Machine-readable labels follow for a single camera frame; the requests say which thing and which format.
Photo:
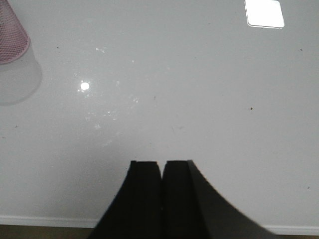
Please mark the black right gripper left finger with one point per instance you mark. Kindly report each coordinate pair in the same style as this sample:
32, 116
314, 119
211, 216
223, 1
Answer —
135, 212

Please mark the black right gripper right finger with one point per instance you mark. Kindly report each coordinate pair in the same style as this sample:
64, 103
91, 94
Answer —
193, 209

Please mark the pink mesh pen holder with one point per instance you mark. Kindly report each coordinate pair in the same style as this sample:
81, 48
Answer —
14, 40

